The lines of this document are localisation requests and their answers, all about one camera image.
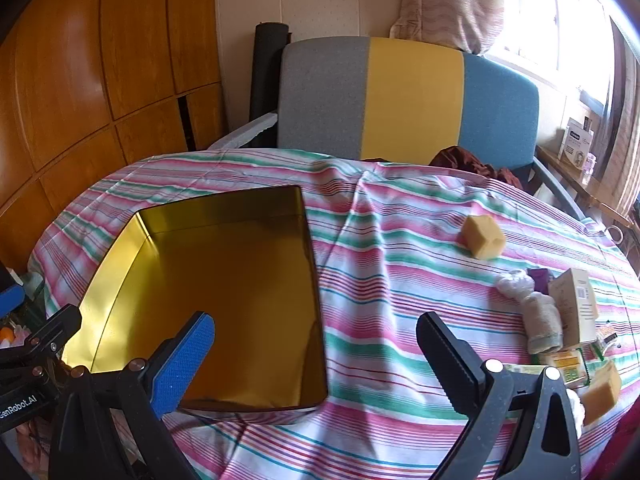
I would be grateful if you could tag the long green yellow cracker packet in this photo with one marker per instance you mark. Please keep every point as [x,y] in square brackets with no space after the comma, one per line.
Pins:
[567,362]

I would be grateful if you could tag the yellow sponge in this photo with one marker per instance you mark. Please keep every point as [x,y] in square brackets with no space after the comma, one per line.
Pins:
[602,392]
[480,237]

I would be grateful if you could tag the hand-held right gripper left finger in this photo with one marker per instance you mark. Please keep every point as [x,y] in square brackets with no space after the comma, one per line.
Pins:
[185,360]

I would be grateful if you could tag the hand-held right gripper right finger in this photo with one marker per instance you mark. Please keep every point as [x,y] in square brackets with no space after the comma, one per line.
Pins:
[445,360]

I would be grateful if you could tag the wooden wardrobe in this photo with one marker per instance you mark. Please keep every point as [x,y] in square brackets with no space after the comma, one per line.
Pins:
[75,85]

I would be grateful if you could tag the window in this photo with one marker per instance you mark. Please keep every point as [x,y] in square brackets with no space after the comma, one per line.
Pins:
[550,10]

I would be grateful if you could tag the small green snack packet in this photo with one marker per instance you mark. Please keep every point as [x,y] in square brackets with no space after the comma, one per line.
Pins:
[607,337]

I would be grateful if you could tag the wooden side table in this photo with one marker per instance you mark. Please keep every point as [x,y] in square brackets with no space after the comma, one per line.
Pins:
[575,182]

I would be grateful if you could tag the patterned beige curtain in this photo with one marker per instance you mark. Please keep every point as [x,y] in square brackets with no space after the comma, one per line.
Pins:
[627,135]

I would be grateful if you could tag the purple snack packet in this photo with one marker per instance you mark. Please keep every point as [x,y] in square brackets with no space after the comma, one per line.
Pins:
[540,277]

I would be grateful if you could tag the gold metal tin box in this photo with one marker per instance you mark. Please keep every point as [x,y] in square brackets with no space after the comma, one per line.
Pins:
[225,285]

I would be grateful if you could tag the red garment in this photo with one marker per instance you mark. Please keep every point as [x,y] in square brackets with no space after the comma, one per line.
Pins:
[620,450]

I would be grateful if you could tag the grey yellow blue chair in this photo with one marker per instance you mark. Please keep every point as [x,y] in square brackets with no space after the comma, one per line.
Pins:
[415,100]

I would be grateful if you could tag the black rolled mat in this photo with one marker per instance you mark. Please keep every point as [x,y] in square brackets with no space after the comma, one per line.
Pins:
[265,75]

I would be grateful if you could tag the white printed box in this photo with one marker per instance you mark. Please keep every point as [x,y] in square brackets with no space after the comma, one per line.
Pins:
[575,147]

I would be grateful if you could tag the white plastic bag ball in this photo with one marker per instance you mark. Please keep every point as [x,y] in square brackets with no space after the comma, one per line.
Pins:
[515,285]
[575,410]

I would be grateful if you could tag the small pink bottle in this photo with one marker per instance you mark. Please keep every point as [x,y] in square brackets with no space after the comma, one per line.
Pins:
[590,167]

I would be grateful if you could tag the beige knit sock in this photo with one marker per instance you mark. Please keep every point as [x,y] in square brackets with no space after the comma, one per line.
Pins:
[542,322]

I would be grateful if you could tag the striped tablecloth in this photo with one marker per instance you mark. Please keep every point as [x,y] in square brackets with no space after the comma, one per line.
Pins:
[390,270]

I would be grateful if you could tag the bundled patterned curtain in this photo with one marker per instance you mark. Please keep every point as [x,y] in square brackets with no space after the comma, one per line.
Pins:
[450,0]

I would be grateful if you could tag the dark red cloth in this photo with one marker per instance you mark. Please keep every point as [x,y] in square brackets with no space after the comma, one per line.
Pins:
[465,160]

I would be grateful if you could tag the small beige cardboard box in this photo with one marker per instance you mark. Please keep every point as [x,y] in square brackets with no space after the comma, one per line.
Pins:
[575,305]

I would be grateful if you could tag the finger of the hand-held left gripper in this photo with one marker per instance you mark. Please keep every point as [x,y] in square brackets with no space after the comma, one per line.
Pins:
[57,327]
[9,299]

